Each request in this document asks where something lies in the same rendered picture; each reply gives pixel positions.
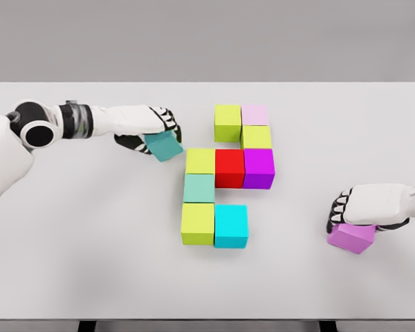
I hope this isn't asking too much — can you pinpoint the yellow-green block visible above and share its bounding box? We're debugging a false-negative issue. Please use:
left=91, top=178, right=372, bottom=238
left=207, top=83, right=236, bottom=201
left=185, top=148, right=216, bottom=175
left=181, top=202, right=216, bottom=246
left=240, top=124, right=273, bottom=150
left=214, top=104, right=243, bottom=143

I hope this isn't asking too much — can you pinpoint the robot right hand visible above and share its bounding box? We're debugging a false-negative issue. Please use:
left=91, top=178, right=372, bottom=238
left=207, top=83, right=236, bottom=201
left=325, top=183, right=415, bottom=236

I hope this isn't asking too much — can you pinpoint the pale pink block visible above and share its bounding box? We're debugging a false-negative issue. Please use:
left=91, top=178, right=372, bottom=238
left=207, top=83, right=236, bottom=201
left=241, top=104, right=271, bottom=127

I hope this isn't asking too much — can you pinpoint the mint green block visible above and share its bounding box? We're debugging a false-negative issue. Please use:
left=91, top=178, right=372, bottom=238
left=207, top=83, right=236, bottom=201
left=183, top=173, right=216, bottom=204

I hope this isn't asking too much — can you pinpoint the orchid purple block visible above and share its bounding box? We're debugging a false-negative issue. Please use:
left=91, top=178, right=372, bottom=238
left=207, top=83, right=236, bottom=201
left=326, top=223, right=378, bottom=256

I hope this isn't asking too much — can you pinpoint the vivid purple block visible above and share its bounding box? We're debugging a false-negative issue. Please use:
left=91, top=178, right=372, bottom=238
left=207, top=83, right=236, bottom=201
left=242, top=148, right=276, bottom=190

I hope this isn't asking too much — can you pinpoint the cyan block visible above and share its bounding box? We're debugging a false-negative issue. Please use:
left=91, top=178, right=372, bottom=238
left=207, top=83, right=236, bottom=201
left=213, top=204, right=249, bottom=249

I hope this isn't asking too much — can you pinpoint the red block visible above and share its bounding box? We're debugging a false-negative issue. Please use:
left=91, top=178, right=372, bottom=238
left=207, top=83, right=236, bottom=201
left=214, top=149, right=246, bottom=190

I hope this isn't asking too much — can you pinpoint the teal block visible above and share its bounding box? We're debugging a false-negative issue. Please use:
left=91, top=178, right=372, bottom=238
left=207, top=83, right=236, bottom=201
left=144, top=129, right=185, bottom=163

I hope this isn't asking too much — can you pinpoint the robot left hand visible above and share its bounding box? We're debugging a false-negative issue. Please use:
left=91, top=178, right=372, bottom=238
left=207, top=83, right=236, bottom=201
left=113, top=104, right=183, bottom=156

